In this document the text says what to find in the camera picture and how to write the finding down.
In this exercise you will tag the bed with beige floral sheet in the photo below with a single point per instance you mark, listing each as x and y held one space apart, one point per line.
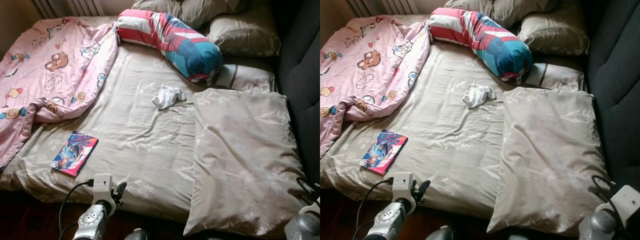
450 135
145 135

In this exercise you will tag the red white blue bolster pillow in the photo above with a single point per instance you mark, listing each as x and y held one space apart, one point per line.
482 42
170 42

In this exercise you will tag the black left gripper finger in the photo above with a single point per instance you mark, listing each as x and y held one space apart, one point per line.
425 186
121 188

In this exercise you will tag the dark grey upholstered sofa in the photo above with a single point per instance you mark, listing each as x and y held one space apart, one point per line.
302 75
617 75

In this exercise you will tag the white ribbed radiator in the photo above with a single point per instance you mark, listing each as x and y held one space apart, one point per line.
70 6
385 5

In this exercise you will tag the large beige floral pillow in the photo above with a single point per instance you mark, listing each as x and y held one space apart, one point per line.
240 160
550 160

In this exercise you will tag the pink cartoon print quilt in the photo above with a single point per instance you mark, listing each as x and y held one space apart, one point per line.
55 65
370 65

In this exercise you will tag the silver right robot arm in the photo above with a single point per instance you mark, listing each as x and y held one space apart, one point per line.
597 227
302 227

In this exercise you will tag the colourful comic book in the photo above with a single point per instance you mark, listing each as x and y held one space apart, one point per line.
384 152
75 154

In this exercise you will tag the crumpled white sock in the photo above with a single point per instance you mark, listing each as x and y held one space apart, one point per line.
167 96
478 95

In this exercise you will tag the silver robot left leg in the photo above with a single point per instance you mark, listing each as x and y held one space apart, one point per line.
442 233
136 234

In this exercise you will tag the beige pillow with dark band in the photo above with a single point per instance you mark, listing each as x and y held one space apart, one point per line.
557 77
247 77

